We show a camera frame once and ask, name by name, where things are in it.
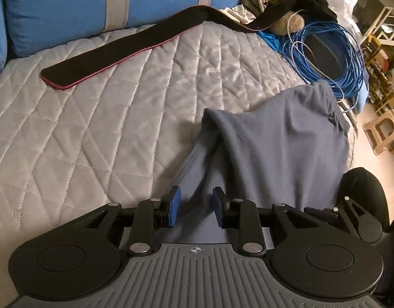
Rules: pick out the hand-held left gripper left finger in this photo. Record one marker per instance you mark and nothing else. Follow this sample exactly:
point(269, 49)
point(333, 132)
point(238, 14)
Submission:
point(174, 208)

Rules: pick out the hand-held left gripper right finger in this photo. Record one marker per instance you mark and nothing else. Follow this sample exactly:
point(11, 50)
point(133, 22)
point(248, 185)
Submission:
point(218, 208)

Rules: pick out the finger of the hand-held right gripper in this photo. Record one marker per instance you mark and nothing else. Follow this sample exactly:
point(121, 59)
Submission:
point(322, 213)

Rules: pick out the grey-blue fleece pants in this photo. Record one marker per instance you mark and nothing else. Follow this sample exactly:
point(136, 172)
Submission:
point(280, 141)

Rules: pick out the beige plastic stool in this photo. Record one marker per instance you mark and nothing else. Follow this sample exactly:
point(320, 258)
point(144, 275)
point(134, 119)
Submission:
point(376, 125)

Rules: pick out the cluttered storage shelf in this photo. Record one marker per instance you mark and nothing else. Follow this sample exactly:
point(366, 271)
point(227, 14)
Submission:
point(384, 77)

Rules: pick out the white metal rack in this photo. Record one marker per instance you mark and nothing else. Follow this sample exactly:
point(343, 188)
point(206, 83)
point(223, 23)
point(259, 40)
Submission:
point(384, 14)

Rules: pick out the small brown plush toy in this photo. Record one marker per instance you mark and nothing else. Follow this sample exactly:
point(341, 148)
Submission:
point(280, 25)

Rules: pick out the white crumpled cloth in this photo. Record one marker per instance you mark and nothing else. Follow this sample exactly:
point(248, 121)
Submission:
point(242, 12)

